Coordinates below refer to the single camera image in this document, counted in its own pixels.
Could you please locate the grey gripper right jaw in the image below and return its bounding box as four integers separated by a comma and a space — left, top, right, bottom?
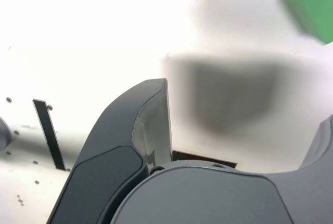
109, 114, 333, 224

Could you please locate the black tape strip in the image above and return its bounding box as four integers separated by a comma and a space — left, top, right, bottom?
32, 99, 67, 170

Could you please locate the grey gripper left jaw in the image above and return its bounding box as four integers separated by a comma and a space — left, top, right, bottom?
48, 77, 174, 224

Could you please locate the black tape square outline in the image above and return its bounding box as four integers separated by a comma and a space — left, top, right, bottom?
172, 149, 238, 169

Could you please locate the green cube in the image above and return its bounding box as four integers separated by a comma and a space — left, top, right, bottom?
279, 0, 333, 45

